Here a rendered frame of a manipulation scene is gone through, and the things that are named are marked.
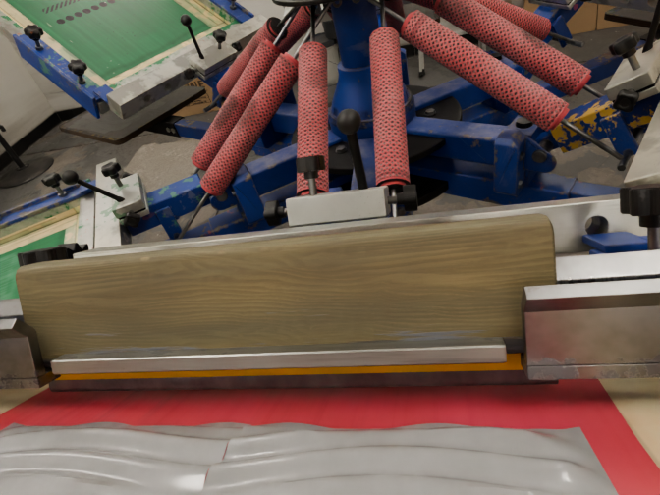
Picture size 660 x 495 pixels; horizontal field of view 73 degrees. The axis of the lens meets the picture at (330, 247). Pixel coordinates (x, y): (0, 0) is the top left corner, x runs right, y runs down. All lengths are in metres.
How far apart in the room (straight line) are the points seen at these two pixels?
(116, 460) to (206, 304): 0.10
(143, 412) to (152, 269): 0.10
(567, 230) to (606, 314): 0.25
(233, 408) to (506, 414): 0.17
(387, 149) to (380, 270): 0.43
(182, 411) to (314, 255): 0.14
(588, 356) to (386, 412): 0.11
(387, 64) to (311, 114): 0.14
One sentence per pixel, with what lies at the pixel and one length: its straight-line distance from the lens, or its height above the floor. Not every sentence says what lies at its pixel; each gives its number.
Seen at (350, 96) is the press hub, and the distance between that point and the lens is 0.98.
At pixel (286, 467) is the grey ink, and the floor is 1.26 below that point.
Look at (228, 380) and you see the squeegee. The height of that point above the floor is 1.22.
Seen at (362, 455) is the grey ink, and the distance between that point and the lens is 0.24.
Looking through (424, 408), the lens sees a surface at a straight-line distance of 0.29.
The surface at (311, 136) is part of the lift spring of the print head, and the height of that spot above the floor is 1.16.
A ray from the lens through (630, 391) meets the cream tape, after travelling 0.32.
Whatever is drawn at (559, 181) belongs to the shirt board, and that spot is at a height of 0.93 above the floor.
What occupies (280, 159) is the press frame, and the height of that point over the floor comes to 1.02.
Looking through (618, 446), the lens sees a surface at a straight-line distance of 0.27.
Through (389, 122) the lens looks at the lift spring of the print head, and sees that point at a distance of 0.70.
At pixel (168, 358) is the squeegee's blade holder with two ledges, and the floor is 1.26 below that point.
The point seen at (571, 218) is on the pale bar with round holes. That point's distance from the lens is 0.51.
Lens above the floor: 1.47
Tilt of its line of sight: 40 degrees down
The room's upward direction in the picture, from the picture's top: 17 degrees counter-clockwise
